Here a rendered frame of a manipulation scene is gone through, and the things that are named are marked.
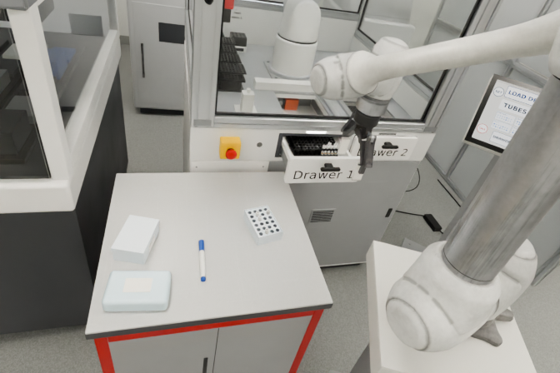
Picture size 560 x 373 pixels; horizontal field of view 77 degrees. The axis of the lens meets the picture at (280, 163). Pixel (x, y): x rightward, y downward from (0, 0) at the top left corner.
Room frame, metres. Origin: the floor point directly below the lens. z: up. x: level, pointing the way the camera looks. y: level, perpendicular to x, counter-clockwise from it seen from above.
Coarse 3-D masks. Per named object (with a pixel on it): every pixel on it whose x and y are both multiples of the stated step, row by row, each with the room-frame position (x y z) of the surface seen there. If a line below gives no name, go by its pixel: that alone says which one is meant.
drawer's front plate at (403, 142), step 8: (384, 136) 1.29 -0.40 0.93; (392, 136) 1.31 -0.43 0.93; (352, 144) 1.24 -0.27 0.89; (376, 144) 1.27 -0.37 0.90; (392, 144) 1.30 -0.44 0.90; (400, 144) 1.31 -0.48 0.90; (408, 144) 1.32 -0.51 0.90; (352, 152) 1.24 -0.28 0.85; (376, 152) 1.27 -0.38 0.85; (392, 152) 1.30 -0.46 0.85; (400, 152) 1.31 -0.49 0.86; (408, 152) 1.33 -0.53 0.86
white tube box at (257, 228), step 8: (256, 208) 0.86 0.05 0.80; (264, 208) 0.87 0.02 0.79; (248, 216) 0.81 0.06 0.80; (256, 216) 0.82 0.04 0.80; (264, 216) 0.83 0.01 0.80; (272, 216) 0.84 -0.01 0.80; (248, 224) 0.80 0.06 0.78; (256, 224) 0.79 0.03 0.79; (264, 224) 0.79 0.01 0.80; (272, 224) 0.80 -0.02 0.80; (256, 232) 0.75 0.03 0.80; (264, 232) 0.77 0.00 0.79; (272, 232) 0.78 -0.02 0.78; (280, 232) 0.77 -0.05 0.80; (256, 240) 0.74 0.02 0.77; (264, 240) 0.75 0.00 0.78; (272, 240) 0.76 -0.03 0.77
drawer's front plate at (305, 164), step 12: (288, 168) 0.99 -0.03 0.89; (300, 168) 1.01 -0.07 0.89; (312, 168) 1.02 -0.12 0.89; (348, 168) 1.07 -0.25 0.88; (288, 180) 1.00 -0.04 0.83; (300, 180) 1.01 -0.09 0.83; (312, 180) 1.03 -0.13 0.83; (324, 180) 1.04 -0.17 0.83; (336, 180) 1.06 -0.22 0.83; (348, 180) 1.08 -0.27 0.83
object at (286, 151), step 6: (282, 138) 1.16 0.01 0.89; (336, 138) 1.27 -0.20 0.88; (282, 144) 1.14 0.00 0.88; (288, 144) 1.22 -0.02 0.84; (282, 150) 1.12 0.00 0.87; (288, 150) 1.09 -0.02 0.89; (282, 156) 1.11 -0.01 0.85; (288, 156) 1.06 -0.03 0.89; (342, 156) 1.18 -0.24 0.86; (348, 156) 1.14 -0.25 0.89
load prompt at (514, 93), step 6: (510, 90) 1.48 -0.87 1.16; (516, 90) 1.48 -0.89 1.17; (522, 90) 1.47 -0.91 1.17; (504, 96) 1.46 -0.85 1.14; (510, 96) 1.46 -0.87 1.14; (516, 96) 1.46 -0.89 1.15; (522, 96) 1.46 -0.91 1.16; (528, 96) 1.45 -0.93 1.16; (534, 96) 1.45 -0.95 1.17; (522, 102) 1.44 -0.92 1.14; (528, 102) 1.43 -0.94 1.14
